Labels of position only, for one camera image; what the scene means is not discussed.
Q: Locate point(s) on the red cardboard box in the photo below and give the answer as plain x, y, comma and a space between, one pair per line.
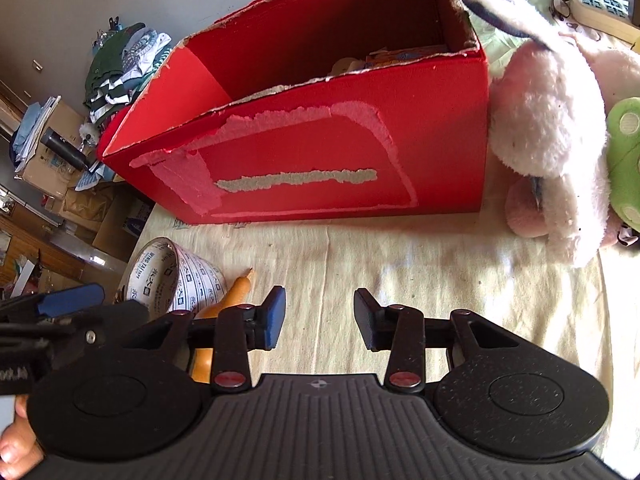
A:
300, 150

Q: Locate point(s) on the white power strip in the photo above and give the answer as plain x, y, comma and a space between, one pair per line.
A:
600, 5

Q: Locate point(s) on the pile of folded clothes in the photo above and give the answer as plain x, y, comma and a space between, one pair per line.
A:
115, 60

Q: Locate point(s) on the printed packing tape roll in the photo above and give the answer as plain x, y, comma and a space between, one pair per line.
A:
195, 280

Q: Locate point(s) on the light blue cloth bundle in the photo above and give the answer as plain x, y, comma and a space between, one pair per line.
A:
30, 130

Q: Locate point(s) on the red printed carton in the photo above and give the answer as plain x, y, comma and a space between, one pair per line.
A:
400, 56

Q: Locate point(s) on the small white figurine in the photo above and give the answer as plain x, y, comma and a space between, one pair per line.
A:
90, 132

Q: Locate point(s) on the plain cardboard box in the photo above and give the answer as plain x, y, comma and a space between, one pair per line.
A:
50, 180

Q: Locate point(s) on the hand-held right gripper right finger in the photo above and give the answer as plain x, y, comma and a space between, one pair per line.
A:
367, 320

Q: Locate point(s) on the pink plush rabbit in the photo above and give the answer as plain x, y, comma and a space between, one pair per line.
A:
550, 125

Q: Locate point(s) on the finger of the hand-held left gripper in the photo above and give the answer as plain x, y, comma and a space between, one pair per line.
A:
90, 330
70, 301

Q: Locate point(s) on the person's left hand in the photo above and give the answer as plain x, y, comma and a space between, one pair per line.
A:
17, 452

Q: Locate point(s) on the black cylinder bottle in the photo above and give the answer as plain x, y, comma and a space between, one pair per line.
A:
65, 149

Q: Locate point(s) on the green spotted plush toy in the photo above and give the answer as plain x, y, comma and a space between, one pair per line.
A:
625, 160

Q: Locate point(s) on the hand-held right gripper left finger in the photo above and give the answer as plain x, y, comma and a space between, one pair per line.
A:
272, 320

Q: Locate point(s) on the cardboard box with blue print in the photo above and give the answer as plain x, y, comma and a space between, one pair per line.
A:
120, 230

